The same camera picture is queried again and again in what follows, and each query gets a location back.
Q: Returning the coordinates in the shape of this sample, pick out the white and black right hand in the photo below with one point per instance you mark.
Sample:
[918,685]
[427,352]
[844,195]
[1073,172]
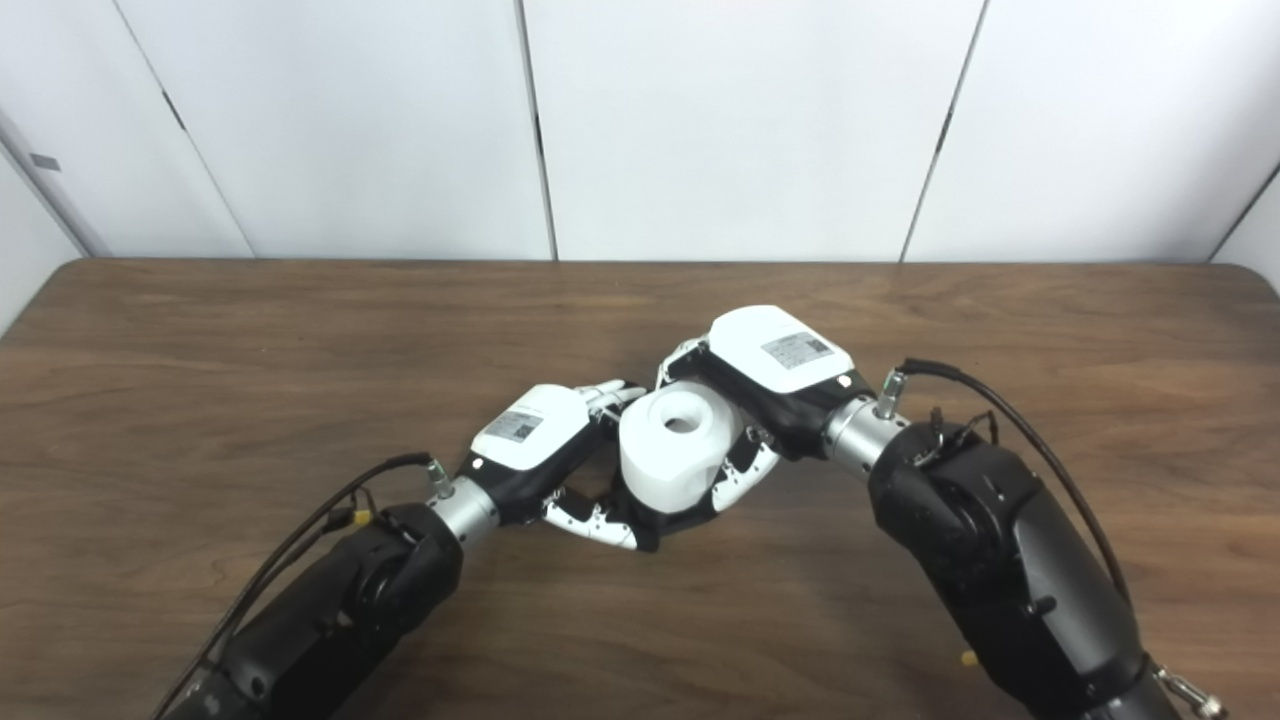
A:
[780,360]

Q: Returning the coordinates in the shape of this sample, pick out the white and black left hand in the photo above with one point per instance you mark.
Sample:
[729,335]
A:
[530,425]

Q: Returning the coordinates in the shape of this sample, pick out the round white piece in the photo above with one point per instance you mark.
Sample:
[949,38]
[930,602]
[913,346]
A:
[670,465]

